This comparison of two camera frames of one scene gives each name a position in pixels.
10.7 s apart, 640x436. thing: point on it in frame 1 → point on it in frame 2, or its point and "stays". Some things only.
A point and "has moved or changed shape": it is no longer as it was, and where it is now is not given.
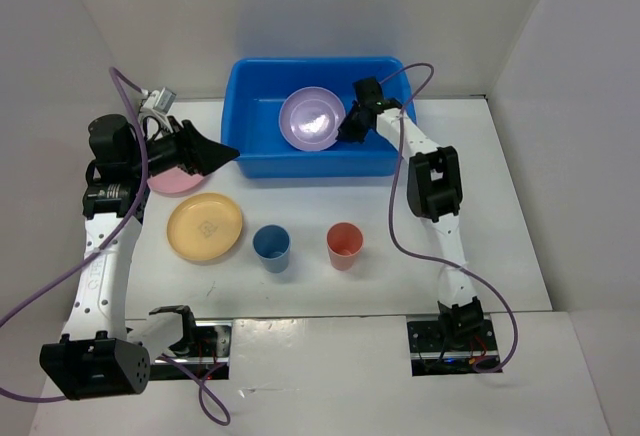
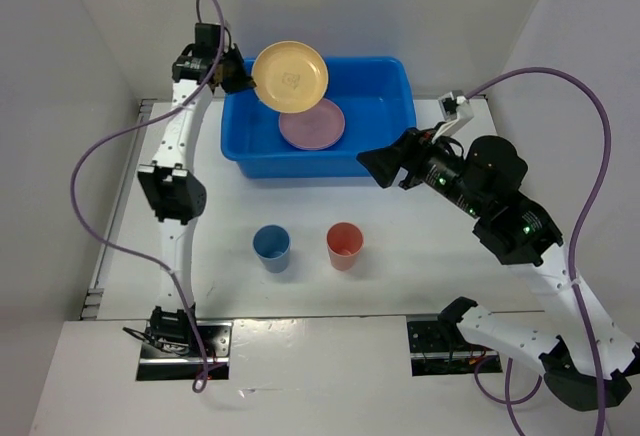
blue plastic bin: x=283 y=116 stays
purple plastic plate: x=310 y=117 stays
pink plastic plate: x=173 y=180 has moved or changed shape
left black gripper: x=198 y=154 → x=244 y=81
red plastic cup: x=344 y=240 stays
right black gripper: x=346 y=133 → x=417 y=143
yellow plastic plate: x=204 y=226 → x=290 y=76
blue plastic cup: x=271 y=243 stays
